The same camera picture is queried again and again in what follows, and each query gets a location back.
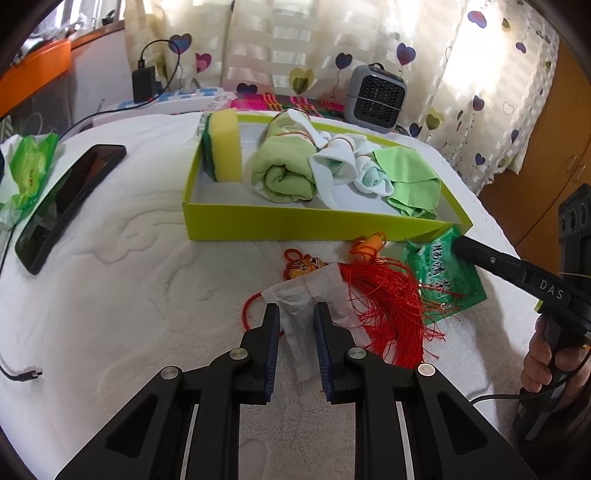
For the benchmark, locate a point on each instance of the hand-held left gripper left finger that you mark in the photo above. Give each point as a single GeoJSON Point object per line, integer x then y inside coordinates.
{"type": "Point", "coordinates": [272, 355]}

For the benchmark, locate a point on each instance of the white socks bundle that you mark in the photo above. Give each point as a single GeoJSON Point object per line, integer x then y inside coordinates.
{"type": "Point", "coordinates": [337, 157]}

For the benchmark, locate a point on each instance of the yellow sponge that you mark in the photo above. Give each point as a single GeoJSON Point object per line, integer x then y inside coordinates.
{"type": "Point", "coordinates": [228, 147]}

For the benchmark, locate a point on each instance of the black phone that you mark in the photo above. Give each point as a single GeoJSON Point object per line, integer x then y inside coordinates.
{"type": "Point", "coordinates": [69, 203]}

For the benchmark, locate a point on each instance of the mint green sock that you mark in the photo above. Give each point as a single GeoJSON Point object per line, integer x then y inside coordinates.
{"type": "Point", "coordinates": [376, 182]}

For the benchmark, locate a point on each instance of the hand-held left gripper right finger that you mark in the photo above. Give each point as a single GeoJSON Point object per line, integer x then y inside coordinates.
{"type": "Point", "coordinates": [324, 355]}

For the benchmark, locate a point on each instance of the white blue-dotted power strip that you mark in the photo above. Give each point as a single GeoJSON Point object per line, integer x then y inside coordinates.
{"type": "Point", "coordinates": [180, 99]}

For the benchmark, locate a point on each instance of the plaid cloth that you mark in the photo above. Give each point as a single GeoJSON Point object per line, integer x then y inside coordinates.
{"type": "Point", "coordinates": [323, 108]}

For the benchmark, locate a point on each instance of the green tissue pack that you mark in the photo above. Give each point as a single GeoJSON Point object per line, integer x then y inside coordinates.
{"type": "Point", "coordinates": [30, 170]}

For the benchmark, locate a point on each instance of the grey fan heater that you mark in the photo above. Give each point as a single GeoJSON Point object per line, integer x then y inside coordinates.
{"type": "Point", "coordinates": [376, 99]}

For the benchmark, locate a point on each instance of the black charger adapter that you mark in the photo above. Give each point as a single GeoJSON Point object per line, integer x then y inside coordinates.
{"type": "Point", "coordinates": [145, 85]}

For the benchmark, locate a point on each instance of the small orange charm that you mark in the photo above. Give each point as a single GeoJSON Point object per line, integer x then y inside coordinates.
{"type": "Point", "coordinates": [369, 244]}

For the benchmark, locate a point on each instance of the red tassel ornament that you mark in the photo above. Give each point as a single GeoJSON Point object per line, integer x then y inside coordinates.
{"type": "Point", "coordinates": [388, 300]}

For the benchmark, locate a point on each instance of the green tea packet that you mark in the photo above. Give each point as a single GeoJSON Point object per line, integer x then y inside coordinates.
{"type": "Point", "coordinates": [443, 272]}

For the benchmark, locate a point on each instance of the green towel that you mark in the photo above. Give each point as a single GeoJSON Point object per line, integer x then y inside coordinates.
{"type": "Point", "coordinates": [281, 170]}

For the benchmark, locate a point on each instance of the person's right hand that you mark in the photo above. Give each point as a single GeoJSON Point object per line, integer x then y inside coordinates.
{"type": "Point", "coordinates": [538, 360]}

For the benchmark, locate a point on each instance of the lime green shallow box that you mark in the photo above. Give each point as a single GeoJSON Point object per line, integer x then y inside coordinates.
{"type": "Point", "coordinates": [300, 226]}

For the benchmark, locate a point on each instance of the light green cloth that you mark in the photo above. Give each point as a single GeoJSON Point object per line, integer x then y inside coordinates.
{"type": "Point", "coordinates": [411, 184]}

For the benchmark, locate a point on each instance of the white tissue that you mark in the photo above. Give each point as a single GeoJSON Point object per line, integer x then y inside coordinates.
{"type": "Point", "coordinates": [304, 295]}

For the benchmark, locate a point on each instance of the heart-print curtain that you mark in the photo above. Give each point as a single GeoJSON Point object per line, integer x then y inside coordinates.
{"type": "Point", "coordinates": [286, 41]}

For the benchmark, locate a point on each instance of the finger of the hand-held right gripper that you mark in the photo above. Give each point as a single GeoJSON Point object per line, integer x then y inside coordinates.
{"type": "Point", "coordinates": [489, 261]}

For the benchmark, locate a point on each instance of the wooden cabinet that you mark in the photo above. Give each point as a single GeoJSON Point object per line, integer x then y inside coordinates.
{"type": "Point", "coordinates": [545, 138]}

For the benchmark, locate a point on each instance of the orange storage bin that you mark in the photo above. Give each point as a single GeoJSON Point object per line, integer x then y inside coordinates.
{"type": "Point", "coordinates": [37, 74]}

